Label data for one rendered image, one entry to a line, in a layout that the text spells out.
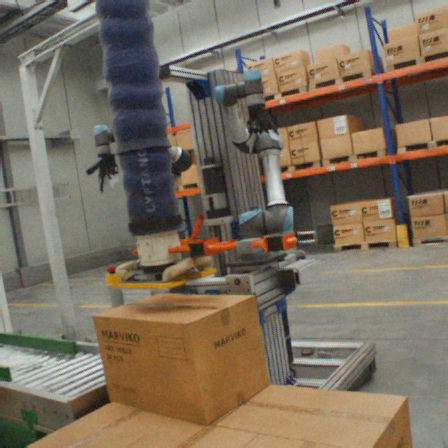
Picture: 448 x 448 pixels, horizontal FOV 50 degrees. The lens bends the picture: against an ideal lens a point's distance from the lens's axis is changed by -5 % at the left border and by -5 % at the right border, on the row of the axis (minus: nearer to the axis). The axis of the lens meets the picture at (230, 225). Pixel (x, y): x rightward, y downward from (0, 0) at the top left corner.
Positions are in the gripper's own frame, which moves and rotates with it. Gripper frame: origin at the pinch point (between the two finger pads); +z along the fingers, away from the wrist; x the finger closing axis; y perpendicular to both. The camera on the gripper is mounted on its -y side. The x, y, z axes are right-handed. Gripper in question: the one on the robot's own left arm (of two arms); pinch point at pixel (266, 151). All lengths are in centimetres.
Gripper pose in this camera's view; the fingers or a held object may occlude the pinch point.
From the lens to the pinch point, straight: 217.4
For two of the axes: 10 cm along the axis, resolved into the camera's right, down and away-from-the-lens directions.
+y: -5.4, 1.4, -8.3
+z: 1.6, 9.9, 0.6
